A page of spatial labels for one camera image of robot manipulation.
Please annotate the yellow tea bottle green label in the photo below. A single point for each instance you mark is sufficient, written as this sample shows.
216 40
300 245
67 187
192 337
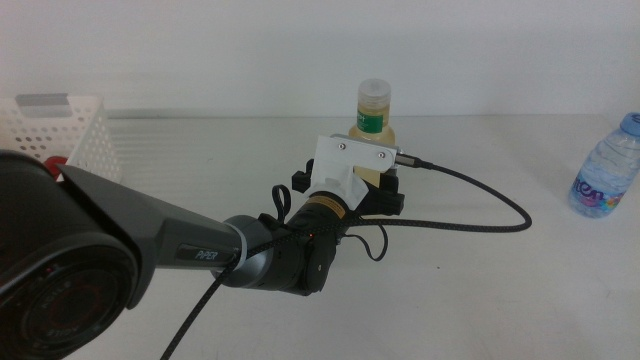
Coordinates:
372 122

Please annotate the clear blue-capped water bottle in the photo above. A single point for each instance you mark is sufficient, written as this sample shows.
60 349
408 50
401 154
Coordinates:
602 175

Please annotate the red soda can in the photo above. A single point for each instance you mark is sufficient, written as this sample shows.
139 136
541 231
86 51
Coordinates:
55 166

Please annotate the white perforated plastic basket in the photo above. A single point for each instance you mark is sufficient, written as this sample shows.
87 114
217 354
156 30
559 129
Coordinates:
75 135

